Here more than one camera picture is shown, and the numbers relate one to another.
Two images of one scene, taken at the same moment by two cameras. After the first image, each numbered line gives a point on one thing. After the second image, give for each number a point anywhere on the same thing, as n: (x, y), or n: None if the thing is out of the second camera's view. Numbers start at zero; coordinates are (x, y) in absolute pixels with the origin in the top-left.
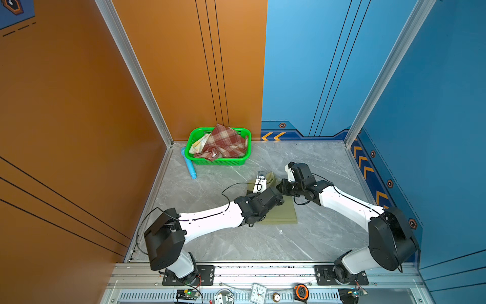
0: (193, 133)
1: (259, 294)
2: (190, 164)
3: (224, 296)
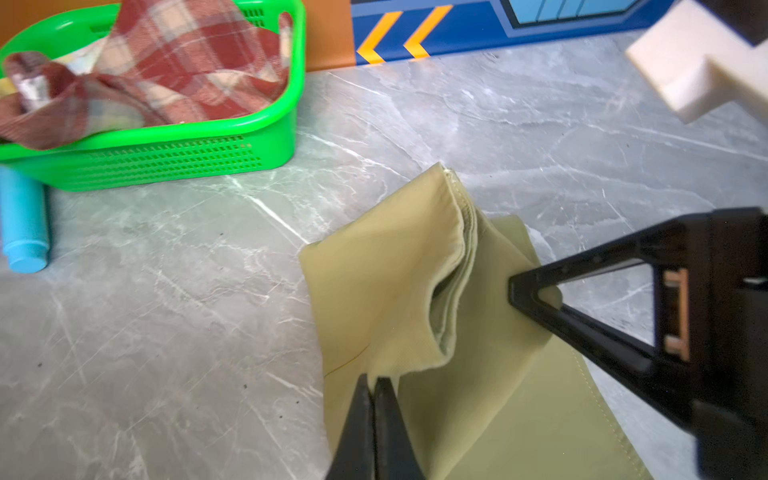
0: (171, 155)
1: None
2: (23, 221)
3: None
